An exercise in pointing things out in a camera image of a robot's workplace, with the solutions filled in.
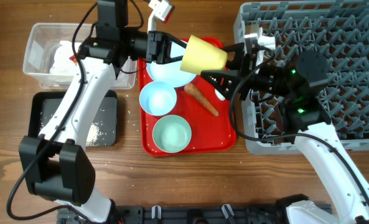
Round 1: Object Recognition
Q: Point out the yellow plastic cup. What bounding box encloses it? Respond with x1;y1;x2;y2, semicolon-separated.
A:
180;35;228;75

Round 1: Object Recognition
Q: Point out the white plastic spoon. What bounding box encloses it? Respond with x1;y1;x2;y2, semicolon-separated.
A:
215;89;226;101

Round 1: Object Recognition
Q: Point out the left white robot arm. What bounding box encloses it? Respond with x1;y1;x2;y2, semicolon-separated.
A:
18;1;179;223

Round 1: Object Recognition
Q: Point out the white rice pile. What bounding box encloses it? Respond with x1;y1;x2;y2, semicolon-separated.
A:
86;123;100;146

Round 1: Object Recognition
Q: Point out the white napkin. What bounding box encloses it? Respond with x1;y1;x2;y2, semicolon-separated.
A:
50;40;79;75

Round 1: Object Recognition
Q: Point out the black waste tray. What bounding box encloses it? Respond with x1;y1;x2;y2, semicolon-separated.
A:
27;90;118;147

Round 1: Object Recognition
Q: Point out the clear plastic bin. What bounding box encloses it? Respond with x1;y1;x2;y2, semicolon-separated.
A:
22;23;137;90

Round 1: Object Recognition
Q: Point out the light blue bowl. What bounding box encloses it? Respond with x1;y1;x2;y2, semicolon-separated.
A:
139;82;177;116

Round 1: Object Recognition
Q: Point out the red plastic tray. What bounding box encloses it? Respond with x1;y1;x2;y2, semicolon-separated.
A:
138;70;236;157

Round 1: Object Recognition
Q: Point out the light blue plate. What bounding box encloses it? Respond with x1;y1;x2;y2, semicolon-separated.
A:
145;39;197;88

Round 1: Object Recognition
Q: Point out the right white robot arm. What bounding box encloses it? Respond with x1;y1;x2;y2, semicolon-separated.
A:
196;44;369;223

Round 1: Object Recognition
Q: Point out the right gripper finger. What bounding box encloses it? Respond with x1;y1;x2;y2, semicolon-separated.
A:
200;70;243;100
221;42;245;69

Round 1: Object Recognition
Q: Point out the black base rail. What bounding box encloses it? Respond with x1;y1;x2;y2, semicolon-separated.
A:
56;203;334;224

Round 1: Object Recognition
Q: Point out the green bowl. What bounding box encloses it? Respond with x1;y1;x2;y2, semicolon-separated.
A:
152;114;192;154

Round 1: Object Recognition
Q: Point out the red snack wrapper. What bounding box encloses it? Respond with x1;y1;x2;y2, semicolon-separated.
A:
69;54;78;65

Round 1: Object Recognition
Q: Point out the grey dishwasher rack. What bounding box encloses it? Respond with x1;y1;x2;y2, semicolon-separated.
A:
233;1;369;151

